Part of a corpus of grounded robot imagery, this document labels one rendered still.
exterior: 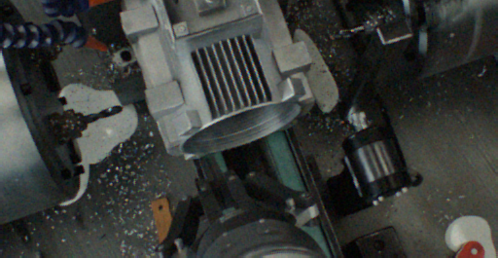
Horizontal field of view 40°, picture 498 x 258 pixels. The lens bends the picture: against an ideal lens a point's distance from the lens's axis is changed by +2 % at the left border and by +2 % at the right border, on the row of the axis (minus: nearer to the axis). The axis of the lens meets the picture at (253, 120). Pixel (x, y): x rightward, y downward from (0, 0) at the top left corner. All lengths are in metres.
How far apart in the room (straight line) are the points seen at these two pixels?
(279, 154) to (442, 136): 0.29
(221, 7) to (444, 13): 0.24
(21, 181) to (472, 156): 0.66
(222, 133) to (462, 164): 0.39
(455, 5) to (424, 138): 0.34
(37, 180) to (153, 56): 0.19
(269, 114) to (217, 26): 0.20
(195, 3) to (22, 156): 0.24
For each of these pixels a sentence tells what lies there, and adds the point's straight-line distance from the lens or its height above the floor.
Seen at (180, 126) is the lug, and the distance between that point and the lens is 0.76.
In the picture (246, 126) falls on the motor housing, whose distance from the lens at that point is 0.91.
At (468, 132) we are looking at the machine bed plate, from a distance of 1.11.
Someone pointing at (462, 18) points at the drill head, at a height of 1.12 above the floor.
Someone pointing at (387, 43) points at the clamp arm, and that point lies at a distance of 0.63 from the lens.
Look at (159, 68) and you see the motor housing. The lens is 0.81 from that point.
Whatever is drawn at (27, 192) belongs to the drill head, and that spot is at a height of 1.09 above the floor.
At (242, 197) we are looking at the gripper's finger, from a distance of 0.56.
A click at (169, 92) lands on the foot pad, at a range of 0.78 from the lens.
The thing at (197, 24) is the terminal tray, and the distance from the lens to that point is 0.77.
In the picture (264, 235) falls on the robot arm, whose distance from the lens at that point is 0.41.
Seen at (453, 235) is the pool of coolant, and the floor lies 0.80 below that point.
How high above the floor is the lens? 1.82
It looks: 74 degrees down
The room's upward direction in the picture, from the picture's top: 5 degrees clockwise
